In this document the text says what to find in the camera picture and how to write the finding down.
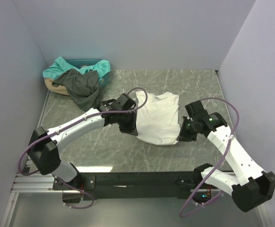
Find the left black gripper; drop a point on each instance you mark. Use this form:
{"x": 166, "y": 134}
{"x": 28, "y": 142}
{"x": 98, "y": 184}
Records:
{"x": 128, "y": 124}

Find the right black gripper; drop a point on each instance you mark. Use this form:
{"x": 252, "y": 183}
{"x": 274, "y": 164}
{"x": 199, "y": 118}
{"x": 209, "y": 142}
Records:
{"x": 186, "y": 130}

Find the white polo shirt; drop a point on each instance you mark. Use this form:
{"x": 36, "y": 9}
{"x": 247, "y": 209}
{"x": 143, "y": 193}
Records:
{"x": 157, "y": 121}

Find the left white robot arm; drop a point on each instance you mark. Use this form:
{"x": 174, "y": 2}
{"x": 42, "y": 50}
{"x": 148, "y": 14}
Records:
{"x": 47, "y": 144}

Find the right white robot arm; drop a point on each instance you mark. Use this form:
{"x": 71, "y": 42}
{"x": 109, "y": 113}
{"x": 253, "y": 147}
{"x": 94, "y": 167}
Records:
{"x": 236, "y": 173}

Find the dark grey t shirt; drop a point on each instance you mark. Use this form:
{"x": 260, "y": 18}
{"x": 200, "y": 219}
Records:
{"x": 83, "y": 89}

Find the teal t shirt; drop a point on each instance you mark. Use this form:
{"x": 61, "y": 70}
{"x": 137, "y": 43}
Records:
{"x": 61, "y": 65}

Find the black base beam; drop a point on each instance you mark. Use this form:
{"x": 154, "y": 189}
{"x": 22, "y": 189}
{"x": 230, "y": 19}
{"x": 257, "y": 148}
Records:
{"x": 132, "y": 185}

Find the teal plastic basket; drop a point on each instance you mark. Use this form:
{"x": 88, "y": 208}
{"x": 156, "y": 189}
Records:
{"x": 102, "y": 66}

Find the aluminium frame rail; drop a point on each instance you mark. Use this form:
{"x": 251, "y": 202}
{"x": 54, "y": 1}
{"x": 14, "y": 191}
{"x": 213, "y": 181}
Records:
{"x": 33, "y": 203}

